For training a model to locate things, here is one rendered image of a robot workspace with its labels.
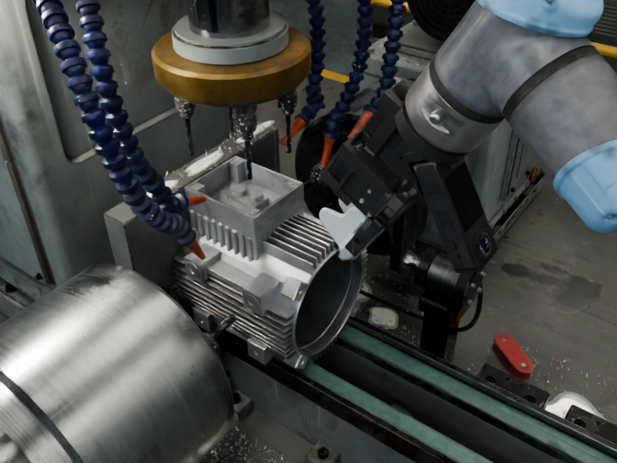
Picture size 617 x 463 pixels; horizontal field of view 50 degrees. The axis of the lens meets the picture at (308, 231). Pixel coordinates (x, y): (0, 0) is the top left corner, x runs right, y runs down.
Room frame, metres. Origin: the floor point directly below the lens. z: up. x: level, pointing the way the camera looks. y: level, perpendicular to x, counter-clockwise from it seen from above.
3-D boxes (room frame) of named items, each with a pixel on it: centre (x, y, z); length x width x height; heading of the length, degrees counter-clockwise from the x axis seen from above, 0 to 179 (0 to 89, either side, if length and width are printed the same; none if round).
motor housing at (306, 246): (0.70, 0.05, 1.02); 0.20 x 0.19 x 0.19; 52
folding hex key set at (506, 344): (0.72, -0.33, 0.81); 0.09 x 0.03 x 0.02; 18
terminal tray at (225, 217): (0.72, 0.08, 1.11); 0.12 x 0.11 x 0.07; 52
